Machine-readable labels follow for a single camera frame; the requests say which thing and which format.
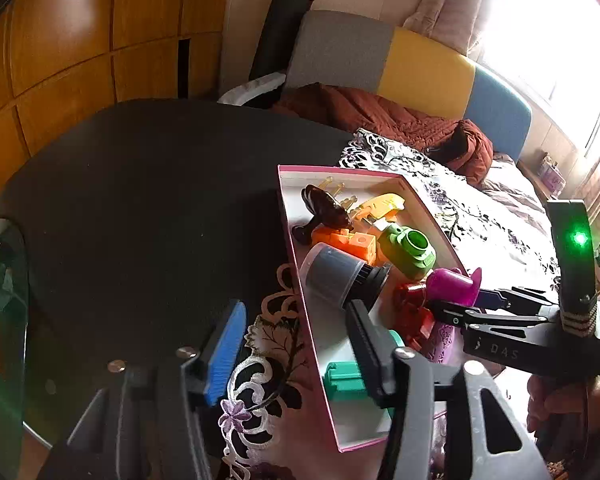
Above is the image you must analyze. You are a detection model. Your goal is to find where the green lit tracker mount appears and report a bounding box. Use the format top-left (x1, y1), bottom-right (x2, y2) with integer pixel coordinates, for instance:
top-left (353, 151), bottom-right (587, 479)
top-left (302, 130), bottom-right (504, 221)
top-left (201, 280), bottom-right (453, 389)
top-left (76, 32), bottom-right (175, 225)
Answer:
top-left (545, 200), bottom-right (597, 338)

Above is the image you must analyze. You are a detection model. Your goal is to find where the yellow plastic toy piece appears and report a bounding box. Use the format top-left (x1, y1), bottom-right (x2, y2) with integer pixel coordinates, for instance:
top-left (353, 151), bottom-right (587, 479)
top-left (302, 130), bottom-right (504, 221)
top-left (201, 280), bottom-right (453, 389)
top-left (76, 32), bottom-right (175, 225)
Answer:
top-left (349, 193), bottom-right (405, 223)

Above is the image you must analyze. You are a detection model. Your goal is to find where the person's right hand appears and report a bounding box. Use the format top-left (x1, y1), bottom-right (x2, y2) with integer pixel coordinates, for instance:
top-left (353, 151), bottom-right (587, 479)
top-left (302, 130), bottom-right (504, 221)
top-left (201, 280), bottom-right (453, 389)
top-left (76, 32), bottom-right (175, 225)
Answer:
top-left (527, 375), bottom-right (600, 434)

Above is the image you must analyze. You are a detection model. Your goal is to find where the black lens cap cylinder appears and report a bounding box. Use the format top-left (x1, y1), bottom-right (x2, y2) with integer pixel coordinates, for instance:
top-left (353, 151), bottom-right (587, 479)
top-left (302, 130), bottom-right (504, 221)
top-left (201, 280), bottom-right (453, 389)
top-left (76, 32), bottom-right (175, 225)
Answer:
top-left (300, 243), bottom-right (391, 311)

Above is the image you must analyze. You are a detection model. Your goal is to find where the white floral embroidered tablecloth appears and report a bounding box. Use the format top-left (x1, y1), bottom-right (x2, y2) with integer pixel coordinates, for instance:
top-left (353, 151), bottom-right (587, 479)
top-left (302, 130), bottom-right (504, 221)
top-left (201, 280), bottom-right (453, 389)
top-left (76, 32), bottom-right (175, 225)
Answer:
top-left (221, 130), bottom-right (558, 479)

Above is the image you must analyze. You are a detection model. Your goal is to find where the pink rimmed white box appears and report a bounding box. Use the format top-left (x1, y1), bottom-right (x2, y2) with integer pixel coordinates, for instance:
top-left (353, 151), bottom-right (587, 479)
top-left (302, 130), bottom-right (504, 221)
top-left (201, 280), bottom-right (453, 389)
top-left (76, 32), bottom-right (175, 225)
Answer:
top-left (277, 162), bottom-right (470, 453)

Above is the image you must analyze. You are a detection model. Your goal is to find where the red puzzle piece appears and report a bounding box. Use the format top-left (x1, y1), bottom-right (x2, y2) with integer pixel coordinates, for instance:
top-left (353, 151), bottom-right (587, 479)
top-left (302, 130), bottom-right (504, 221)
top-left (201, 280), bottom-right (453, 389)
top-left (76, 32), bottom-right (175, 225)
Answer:
top-left (394, 307), bottom-right (434, 351)

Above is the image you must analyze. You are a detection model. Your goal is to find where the rust orange quilted blanket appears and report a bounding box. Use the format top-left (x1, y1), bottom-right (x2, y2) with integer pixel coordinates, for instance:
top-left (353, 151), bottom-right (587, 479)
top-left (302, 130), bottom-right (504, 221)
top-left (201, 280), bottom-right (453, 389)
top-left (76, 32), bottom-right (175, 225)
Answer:
top-left (272, 84), bottom-right (494, 186)

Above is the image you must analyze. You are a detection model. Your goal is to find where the green white plug nightlight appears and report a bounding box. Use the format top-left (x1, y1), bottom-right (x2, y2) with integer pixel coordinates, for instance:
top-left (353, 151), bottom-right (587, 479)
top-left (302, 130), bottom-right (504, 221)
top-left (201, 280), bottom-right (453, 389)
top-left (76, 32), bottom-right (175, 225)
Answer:
top-left (378, 223), bottom-right (437, 282)

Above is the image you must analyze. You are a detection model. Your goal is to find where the wooden side table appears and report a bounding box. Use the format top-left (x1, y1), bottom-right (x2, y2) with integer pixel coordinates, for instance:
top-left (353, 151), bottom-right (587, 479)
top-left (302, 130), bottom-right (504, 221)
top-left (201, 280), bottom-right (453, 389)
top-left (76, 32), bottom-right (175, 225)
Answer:
top-left (516, 160), bottom-right (554, 203)

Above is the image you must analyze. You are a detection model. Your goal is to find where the purple patterned egg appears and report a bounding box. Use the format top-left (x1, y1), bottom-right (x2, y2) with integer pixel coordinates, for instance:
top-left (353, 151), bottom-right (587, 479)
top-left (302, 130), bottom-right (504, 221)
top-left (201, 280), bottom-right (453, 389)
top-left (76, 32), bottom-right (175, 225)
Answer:
top-left (422, 322), bottom-right (463, 365)

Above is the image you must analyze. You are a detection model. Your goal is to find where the brown massager with yellow pegs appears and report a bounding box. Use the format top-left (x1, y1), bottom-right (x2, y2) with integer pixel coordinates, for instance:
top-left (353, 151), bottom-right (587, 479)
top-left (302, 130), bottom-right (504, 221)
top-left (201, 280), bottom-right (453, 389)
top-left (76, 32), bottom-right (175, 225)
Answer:
top-left (291, 177), bottom-right (358, 246)

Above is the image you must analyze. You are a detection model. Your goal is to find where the white curtain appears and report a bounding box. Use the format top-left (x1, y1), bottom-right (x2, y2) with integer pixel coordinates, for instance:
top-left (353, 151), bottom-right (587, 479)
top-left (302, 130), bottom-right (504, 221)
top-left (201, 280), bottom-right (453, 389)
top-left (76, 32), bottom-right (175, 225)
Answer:
top-left (403, 0), bottom-right (490, 56)

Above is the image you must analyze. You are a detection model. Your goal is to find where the shiny red capsule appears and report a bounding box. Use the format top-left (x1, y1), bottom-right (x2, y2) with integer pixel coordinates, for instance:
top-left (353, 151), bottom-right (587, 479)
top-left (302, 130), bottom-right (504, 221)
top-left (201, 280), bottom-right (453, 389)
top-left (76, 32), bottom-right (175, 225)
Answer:
top-left (392, 282), bottom-right (426, 311)

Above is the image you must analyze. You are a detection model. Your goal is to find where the purple gift box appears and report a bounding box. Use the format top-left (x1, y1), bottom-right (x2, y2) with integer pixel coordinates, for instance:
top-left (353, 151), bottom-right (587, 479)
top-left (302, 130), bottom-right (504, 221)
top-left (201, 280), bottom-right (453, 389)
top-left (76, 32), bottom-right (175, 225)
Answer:
top-left (538, 153), bottom-right (566, 198)

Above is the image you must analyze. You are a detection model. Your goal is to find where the pale pink duvet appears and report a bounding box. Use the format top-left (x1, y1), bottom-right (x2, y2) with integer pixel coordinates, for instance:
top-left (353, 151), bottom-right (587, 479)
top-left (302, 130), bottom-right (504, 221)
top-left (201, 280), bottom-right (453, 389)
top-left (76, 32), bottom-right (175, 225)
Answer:
top-left (479, 153), bottom-right (550, 235)

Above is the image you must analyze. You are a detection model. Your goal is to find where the white pillow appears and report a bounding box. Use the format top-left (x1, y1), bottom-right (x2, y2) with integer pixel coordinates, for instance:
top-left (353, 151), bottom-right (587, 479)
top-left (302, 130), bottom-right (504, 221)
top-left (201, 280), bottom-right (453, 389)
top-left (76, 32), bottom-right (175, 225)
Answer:
top-left (218, 72), bottom-right (286, 106)

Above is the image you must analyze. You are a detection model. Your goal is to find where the magenta plastic spool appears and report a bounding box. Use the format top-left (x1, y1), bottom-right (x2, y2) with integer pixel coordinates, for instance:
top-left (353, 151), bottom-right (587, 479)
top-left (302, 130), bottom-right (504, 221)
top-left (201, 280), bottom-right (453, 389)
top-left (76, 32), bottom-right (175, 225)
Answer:
top-left (426, 268), bottom-right (482, 307)

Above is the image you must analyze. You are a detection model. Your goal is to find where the orange plastic block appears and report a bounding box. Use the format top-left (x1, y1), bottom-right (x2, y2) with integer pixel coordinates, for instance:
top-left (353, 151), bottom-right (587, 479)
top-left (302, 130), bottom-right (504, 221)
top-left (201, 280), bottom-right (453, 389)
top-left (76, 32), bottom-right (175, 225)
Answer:
top-left (312, 226), bottom-right (377, 266)

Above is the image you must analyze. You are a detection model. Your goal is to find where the grey yellow blue headboard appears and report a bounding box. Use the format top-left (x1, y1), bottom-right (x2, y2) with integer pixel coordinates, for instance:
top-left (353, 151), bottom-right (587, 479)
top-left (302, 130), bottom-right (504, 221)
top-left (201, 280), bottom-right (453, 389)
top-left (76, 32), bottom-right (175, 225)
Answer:
top-left (285, 10), bottom-right (532, 160)

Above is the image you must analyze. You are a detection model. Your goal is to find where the wooden wardrobe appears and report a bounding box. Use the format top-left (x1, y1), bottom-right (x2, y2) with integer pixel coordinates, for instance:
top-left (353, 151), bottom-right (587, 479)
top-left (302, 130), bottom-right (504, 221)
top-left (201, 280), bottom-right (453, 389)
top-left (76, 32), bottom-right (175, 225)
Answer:
top-left (0, 0), bottom-right (226, 192)

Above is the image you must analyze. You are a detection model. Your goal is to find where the green plastic mould cylinder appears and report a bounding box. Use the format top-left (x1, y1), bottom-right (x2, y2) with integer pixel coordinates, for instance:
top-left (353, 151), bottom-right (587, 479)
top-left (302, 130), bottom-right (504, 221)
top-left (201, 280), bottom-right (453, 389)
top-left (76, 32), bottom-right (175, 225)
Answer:
top-left (323, 327), bottom-right (404, 408)

